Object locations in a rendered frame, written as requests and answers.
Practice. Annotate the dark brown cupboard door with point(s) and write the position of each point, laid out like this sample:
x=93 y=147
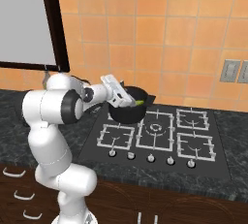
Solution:
x=200 y=210
x=119 y=205

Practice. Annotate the grey wall cupboard door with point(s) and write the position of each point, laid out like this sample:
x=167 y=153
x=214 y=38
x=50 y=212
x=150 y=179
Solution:
x=25 y=17

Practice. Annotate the black cooking pot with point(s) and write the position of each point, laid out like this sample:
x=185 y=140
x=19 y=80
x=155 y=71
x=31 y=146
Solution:
x=129 y=114

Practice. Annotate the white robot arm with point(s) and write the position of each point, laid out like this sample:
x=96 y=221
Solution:
x=48 y=144

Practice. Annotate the black gas hob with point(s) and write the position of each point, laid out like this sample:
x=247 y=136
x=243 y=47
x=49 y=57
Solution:
x=161 y=150

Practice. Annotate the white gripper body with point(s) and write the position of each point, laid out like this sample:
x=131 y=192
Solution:
x=113 y=88

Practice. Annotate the silver hob knob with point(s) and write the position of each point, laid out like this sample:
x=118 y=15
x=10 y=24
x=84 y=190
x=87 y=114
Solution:
x=112 y=153
x=150 y=158
x=170 y=160
x=131 y=155
x=191 y=163

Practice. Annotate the grey wall socket plate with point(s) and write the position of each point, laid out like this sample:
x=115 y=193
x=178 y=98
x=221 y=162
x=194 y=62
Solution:
x=230 y=70
x=243 y=71

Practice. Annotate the green vegetable piece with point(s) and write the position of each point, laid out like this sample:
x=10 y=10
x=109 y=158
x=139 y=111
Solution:
x=139 y=102

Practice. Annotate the dark brown drawer front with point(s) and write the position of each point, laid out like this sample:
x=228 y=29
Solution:
x=13 y=182
x=8 y=198
x=13 y=216

